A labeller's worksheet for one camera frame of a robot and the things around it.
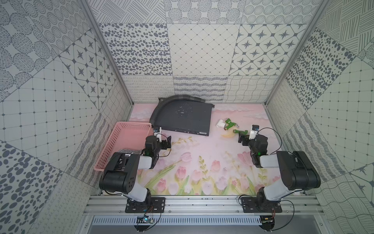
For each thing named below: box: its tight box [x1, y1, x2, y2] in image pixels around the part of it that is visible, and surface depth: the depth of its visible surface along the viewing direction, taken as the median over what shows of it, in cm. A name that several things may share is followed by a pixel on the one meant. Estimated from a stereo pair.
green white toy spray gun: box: [216, 117, 240, 131], surface depth 109 cm
